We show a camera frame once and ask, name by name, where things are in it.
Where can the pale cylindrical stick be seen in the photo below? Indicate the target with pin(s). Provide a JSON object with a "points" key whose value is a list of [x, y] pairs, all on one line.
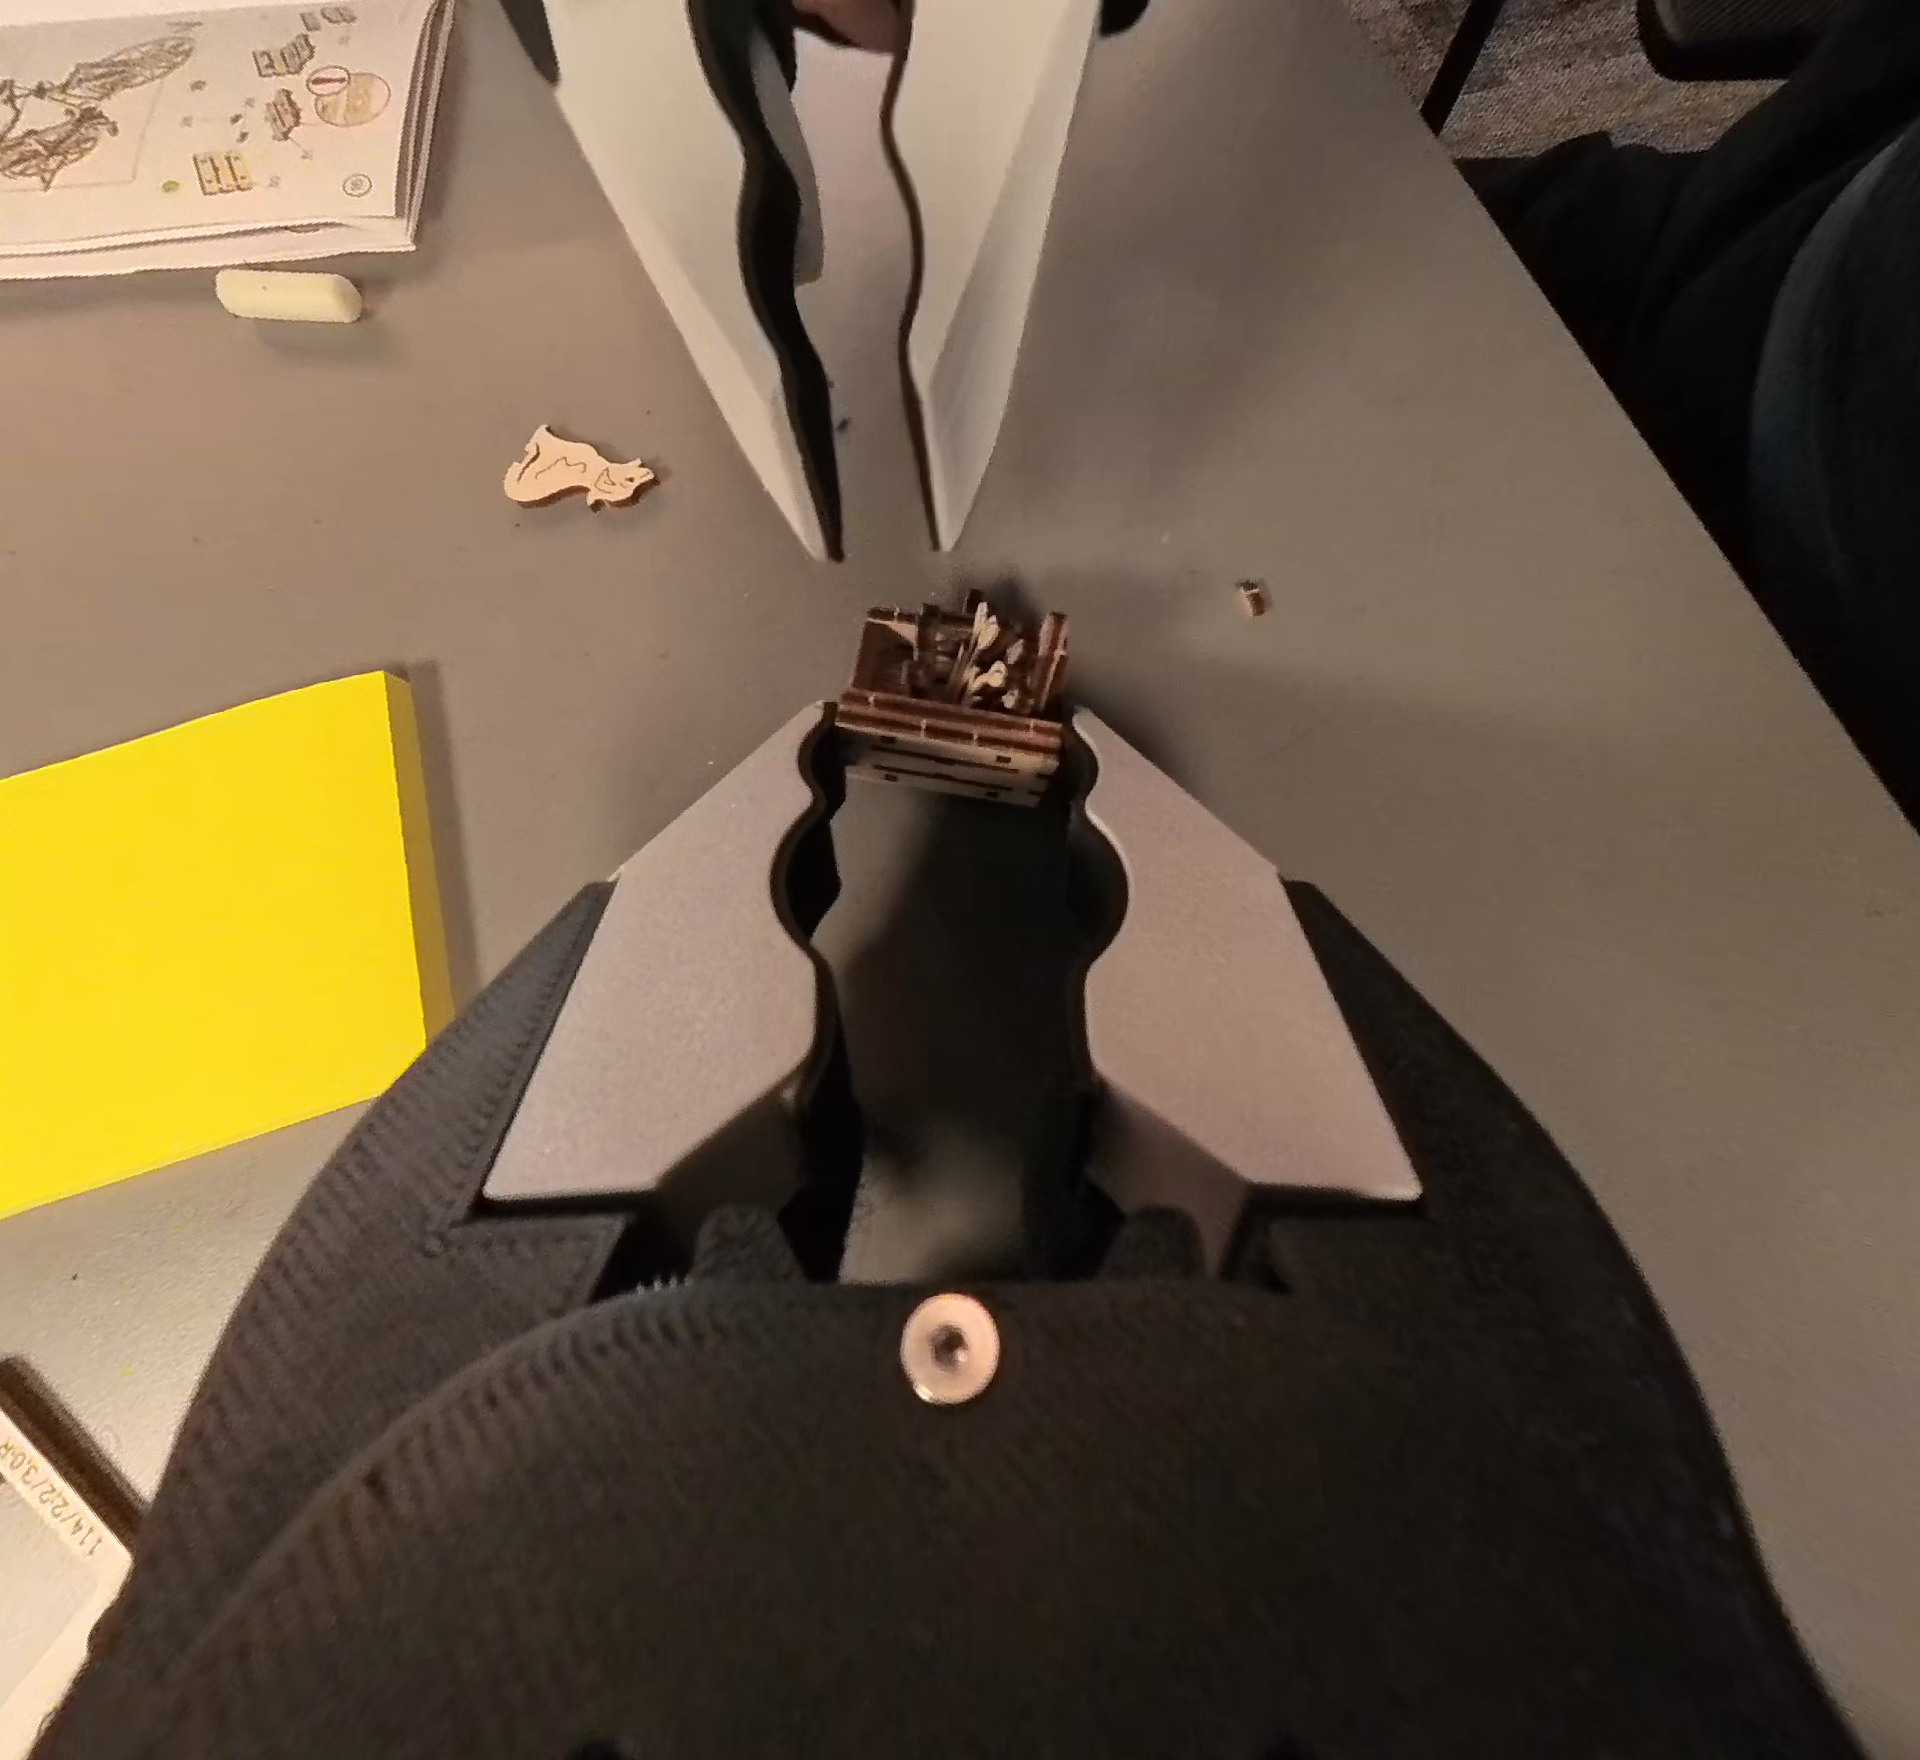
{"points": [[284, 295]]}

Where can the person's dark clothing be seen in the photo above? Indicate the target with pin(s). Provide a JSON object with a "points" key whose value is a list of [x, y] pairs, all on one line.
{"points": [[1694, 363]]}

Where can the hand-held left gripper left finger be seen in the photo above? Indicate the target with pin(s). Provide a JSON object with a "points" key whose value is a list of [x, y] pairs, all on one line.
{"points": [[660, 1042]]}

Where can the wooden cat-shaped piece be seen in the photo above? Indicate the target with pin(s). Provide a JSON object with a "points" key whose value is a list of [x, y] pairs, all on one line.
{"points": [[568, 472]]}

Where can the black metal bar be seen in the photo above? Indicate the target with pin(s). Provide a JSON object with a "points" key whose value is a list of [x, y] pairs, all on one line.
{"points": [[1484, 5]]}

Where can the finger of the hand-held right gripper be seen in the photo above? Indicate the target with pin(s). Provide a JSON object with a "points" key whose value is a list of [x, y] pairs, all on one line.
{"points": [[628, 65], [1003, 140]]}

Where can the yellow sticky note pad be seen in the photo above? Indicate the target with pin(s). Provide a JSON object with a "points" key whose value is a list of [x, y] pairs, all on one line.
{"points": [[196, 935]]}

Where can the printed instruction booklet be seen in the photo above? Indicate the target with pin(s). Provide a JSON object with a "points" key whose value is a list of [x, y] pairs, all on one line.
{"points": [[181, 65]]}

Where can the laser-cut wooden parts sheet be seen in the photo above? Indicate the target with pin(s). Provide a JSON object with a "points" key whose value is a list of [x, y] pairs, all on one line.
{"points": [[43, 1535]]}

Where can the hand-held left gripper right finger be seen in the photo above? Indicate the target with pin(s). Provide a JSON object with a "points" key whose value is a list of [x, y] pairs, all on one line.
{"points": [[1260, 1042]]}

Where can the small brown wooden model box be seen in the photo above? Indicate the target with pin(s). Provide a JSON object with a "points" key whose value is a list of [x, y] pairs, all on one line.
{"points": [[953, 748]]}

